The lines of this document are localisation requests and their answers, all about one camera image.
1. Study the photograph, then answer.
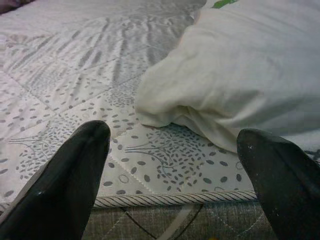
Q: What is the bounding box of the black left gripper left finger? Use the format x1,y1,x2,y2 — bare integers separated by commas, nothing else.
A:
0,119,112,240

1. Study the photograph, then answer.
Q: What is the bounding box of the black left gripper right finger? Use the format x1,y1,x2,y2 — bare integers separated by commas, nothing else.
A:
236,128,320,240

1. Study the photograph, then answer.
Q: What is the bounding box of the white pillow green print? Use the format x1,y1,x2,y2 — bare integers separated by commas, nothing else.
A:
134,0,320,154

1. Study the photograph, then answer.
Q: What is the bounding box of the grey patterned mattress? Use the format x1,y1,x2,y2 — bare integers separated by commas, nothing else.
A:
0,0,320,240

